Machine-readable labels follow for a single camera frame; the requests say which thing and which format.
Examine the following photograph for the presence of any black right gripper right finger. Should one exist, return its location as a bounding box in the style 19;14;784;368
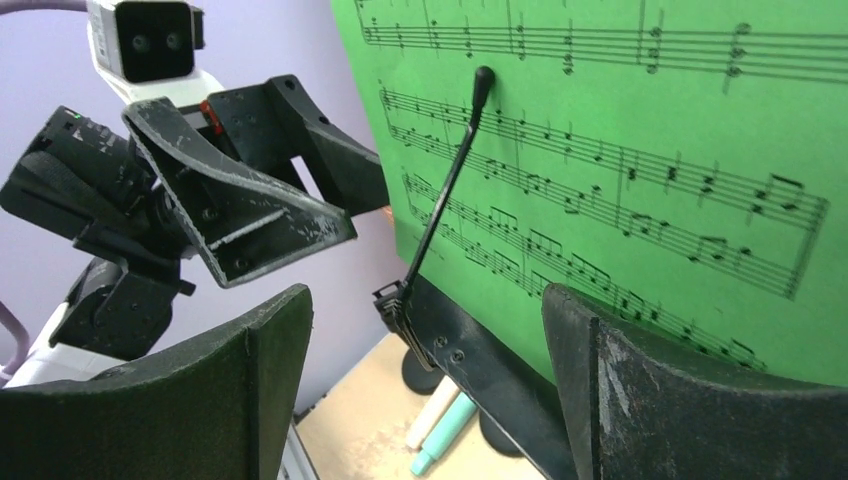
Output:
542;283;847;479

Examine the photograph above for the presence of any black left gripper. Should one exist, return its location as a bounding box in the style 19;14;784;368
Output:
1;97;357;288

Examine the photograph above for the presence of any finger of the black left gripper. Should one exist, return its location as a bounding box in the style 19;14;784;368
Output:
205;75;389;216

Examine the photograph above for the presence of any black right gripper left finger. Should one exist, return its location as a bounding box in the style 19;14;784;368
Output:
1;284;313;479

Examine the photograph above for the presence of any black music stand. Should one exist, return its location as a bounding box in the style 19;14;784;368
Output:
372;64;581;480

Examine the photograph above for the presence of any mint green toy microphone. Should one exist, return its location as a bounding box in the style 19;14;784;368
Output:
410;393;477;477

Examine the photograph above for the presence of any green sheet music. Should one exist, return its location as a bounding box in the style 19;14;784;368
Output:
331;1;847;386

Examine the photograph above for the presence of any pink toy microphone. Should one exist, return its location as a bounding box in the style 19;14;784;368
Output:
405;377;460;451

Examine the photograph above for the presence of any black round microphone stand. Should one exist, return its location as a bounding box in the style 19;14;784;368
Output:
401;349;444;396

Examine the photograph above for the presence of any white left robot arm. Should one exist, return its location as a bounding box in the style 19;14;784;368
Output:
1;74;389;387

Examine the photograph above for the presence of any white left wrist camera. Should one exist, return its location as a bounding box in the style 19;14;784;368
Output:
85;1;224;107

